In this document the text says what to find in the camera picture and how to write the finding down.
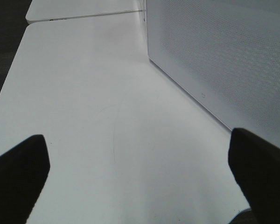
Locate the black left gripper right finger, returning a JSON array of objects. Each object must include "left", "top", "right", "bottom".
[{"left": 228, "top": 128, "right": 280, "bottom": 224}]

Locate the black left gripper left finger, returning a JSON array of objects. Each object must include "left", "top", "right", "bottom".
[{"left": 0, "top": 134, "right": 50, "bottom": 224}]

